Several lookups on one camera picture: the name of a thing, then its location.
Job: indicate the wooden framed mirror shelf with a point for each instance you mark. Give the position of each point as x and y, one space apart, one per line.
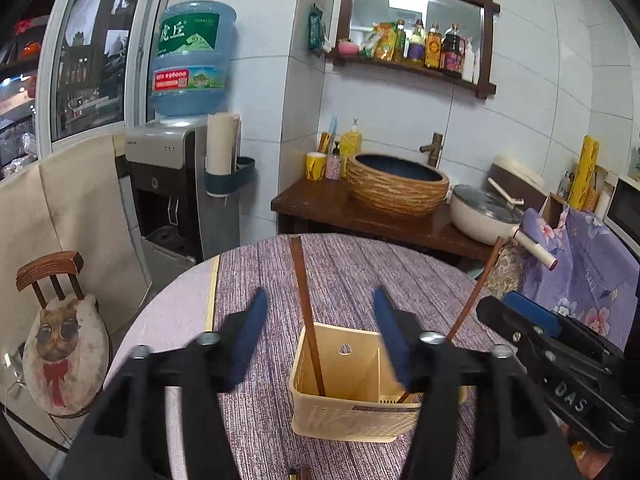
430 5

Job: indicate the cream plastic utensil holder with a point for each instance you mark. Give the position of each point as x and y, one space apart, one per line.
345 410

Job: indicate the brown wooden chopstick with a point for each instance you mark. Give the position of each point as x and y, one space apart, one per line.
302 285
482 280

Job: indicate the white bottle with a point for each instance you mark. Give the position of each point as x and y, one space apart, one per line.
468 65

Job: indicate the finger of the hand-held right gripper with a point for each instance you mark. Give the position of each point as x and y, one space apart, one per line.
530 310
500 317

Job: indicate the yellow cup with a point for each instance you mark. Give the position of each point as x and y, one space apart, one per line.
315 167

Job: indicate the white framed glass door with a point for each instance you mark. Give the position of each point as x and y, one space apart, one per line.
50 60

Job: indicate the yellow wrap roll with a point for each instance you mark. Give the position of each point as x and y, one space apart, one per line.
585 170

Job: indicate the pink bowl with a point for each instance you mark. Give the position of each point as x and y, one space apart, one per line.
348 48

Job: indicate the dark soy sauce bottle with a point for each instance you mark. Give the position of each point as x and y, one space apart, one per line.
453 55

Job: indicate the woven pattern sink basin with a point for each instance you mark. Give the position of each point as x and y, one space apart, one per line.
395 190

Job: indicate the blue water jug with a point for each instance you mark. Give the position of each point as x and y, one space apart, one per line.
192 60

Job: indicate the toothbrushes in cup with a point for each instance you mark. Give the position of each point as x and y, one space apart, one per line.
328 135

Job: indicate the white microwave oven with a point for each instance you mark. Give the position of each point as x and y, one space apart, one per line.
625 210

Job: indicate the yellow food packet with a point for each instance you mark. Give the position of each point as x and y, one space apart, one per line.
382 45

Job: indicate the brown wooden chair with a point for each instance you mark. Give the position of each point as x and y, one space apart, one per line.
50 265

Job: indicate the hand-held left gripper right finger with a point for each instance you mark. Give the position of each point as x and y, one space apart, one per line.
387 330

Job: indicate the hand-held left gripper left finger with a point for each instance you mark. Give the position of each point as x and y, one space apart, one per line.
250 330

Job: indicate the yellow dish soap bottle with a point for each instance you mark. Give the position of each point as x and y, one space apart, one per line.
351 145

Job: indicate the teal cup holder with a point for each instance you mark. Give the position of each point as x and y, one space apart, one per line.
230 182

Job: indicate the purple label sauce bottle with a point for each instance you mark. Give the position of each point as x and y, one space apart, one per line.
416 50

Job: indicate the grey water dispenser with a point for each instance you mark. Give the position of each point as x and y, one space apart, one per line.
160 150

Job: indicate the bronze faucet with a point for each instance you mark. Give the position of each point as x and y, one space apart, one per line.
436 150

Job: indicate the yellow label sauce bottle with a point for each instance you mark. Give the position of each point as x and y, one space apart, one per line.
433 52

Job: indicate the purple floral cloth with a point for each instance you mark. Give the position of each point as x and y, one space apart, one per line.
585 260

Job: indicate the dark wooden counter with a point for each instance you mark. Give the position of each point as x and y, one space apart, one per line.
320 205

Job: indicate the green hanging packet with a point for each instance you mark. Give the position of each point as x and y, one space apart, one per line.
316 27

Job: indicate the dotted pink cup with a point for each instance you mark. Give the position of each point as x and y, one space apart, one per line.
334 169

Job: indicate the beige fabric cover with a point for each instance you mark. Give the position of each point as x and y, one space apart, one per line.
75 200

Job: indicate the glass pan lid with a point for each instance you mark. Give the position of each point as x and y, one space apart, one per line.
482 200

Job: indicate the white paper cup stack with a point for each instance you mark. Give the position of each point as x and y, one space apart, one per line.
222 145

